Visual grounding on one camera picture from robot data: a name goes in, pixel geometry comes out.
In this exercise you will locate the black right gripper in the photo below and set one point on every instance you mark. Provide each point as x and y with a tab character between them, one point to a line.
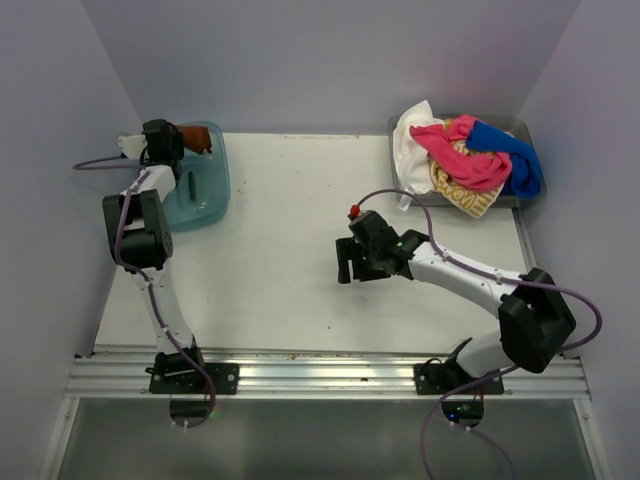
348	249

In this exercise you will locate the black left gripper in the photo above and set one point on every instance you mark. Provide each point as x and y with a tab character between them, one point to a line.
178	143

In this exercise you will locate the brown microfiber towel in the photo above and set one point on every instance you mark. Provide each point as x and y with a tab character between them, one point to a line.
196	138

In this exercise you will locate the teal translucent plastic bin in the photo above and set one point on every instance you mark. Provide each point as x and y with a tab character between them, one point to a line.
203	192

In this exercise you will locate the pink towel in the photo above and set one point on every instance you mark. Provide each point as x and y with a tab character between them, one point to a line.
475	170

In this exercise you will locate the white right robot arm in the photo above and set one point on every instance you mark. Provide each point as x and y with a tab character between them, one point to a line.
534	320

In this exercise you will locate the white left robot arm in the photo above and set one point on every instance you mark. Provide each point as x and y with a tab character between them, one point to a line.
140	239

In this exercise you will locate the white towel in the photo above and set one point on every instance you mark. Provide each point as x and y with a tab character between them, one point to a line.
411	159

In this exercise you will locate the yellow striped towel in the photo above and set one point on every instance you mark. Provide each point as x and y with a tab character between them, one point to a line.
474	204

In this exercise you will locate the blue towel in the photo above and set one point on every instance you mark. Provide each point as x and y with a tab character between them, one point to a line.
526	179

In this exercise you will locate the metal tray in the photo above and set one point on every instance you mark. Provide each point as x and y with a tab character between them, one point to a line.
510	125

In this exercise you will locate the aluminium mounting rail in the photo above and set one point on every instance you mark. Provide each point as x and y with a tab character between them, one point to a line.
312	375

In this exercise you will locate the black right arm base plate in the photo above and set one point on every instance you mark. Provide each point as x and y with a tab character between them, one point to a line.
436	378

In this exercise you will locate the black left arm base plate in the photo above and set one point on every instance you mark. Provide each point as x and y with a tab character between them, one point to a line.
225	377

